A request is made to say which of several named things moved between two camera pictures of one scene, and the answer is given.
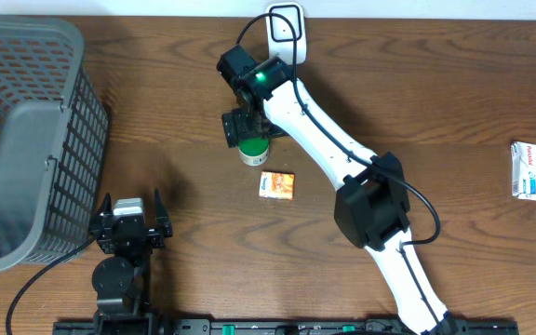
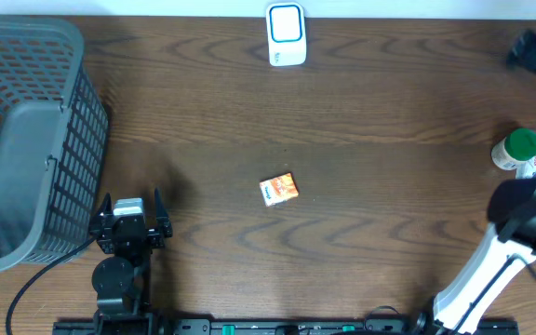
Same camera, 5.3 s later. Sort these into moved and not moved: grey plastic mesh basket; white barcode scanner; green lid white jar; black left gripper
Moved: green lid white jar
Not moved: black left gripper; grey plastic mesh basket; white barcode scanner
